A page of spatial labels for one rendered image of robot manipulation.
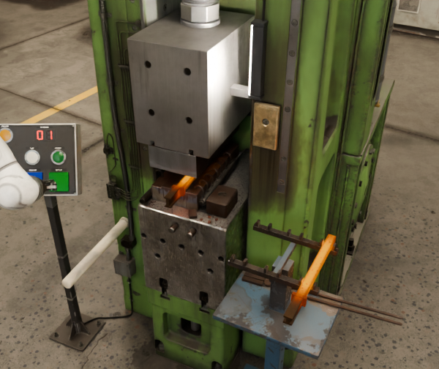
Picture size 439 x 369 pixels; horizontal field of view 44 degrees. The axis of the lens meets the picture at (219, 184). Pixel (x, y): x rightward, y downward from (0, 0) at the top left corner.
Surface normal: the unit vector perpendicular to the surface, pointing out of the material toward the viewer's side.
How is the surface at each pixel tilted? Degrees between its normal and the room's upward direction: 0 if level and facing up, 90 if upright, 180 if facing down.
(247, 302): 0
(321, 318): 0
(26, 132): 60
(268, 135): 90
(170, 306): 90
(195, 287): 90
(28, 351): 0
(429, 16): 90
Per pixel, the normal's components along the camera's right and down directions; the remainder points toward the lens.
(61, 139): 0.02, 0.07
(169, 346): -0.41, 0.51
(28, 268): 0.00, -0.83
